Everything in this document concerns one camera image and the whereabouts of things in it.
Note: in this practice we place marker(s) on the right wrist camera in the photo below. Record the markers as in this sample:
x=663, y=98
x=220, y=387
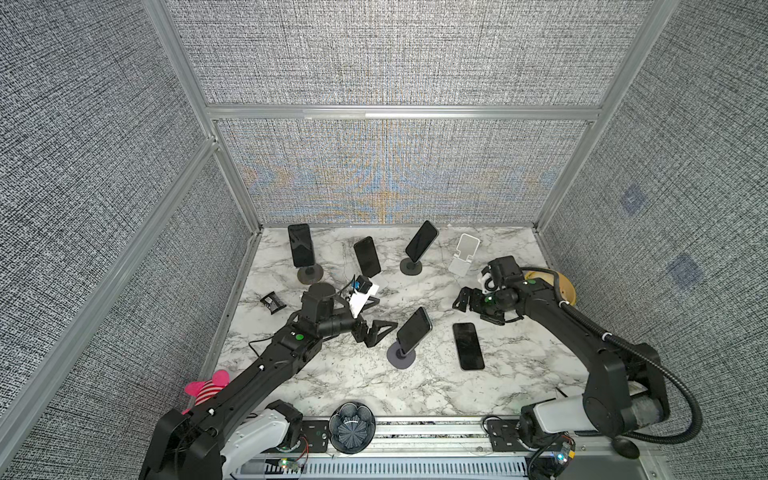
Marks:
x=486, y=281

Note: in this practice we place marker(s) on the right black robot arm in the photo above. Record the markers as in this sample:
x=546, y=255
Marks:
x=626, y=387

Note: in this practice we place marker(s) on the black round stand back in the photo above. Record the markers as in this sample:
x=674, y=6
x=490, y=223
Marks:
x=410, y=268

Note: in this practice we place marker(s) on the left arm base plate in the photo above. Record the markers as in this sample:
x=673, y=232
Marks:
x=313, y=436

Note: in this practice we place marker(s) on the aluminium front rail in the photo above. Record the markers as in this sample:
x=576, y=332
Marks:
x=433, y=447

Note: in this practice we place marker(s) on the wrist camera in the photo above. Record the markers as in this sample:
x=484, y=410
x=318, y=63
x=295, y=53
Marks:
x=362, y=289
x=486, y=281

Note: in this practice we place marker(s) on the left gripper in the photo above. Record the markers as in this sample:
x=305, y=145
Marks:
x=361, y=335

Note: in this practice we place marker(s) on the white folding phone stand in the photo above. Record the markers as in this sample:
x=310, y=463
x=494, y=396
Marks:
x=463, y=257

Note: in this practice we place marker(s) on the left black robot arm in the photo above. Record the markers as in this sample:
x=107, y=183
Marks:
x=215, y=438

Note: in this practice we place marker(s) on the black phone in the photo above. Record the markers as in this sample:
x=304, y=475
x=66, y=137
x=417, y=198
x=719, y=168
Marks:
x=421, y=241
x=301, y=245
x=414, y=330
x=367, y=257
x=468, y=347

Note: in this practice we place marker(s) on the purple round phone stand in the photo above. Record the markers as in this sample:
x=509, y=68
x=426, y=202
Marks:
x=398, y=358

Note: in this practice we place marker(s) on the brown round phone stand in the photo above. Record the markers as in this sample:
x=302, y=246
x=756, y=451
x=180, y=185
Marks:
x=310, y=275

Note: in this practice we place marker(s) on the pink white plush toy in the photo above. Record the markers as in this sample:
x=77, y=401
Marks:
x=201, y=391

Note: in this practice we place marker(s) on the black ladle spoon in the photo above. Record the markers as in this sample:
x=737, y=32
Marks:
x=625, y=448

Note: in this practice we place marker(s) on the small black clip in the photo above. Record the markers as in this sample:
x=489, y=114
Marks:
x=272, y=303

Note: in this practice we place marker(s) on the white stand centre-left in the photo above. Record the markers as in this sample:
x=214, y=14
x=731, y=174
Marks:
x=379, y=281

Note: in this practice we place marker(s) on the yellow bamboo steamer basket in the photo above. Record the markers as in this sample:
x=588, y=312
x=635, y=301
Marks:
x=566, y=288

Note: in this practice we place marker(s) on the dark glass flower bowl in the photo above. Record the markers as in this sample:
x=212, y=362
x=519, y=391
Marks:
x=352, y=428

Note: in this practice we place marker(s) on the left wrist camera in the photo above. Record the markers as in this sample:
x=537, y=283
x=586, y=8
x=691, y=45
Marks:
x=362, y=289

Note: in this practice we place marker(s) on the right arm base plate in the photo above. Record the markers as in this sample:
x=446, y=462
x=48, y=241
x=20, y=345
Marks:
x=502, y=435

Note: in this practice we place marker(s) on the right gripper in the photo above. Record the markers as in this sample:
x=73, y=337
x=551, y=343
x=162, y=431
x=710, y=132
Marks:
x=474, y=306

